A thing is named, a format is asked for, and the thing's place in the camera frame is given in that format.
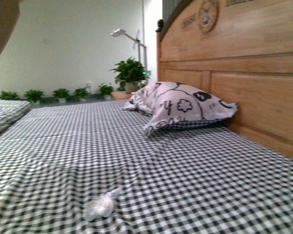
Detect white tissue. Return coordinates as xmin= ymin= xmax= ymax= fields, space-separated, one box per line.
xmin=84 ymin=186 xmax=123 ymax=221

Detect beige plastic dustpan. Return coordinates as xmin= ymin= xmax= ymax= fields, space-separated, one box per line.
xmin=0 ymin=0 xmax=20 ymax=55

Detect white cartoon print pillow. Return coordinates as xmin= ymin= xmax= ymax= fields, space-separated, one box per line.
xmin=123 ymin=82 xmax=238 ymax=136

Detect far wooden nightstand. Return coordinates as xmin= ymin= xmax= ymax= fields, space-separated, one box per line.
xmin=111 ymin=91 xmax=132 ymax=100

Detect large potted green plant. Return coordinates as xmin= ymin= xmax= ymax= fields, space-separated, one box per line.
xmin=111 ymin=57 xmax=149 ymax=94

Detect small potted plant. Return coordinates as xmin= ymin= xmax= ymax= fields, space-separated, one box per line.
xmin=24 ymin=89 xmax=44 ymax=105
xmin=99 ymin=83 xmax=114 ymax=100
xmin=53 ymin=88 xmax=69 ymax=103
xmin=0 ymin=91 xmax=21 ymax=100
xmin=73 ymin=87 xmax=90 ymax=102

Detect white floor lamp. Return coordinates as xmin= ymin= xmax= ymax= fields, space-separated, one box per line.
xmin=110 ymin=28 xmax=148 ymax=83

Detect black white gingham bedsheet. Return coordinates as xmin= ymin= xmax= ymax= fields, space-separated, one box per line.
xmin=0 ymin=101 xmax=293 ymax=234

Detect wooden bed headboard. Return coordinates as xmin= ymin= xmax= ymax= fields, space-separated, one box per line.
xmin=157 ymin=0 xmax=293 ymax=158

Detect folded gingham blanket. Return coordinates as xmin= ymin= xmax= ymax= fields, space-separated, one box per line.
xmin=0 ymin=100 xmax=32 ymax=133

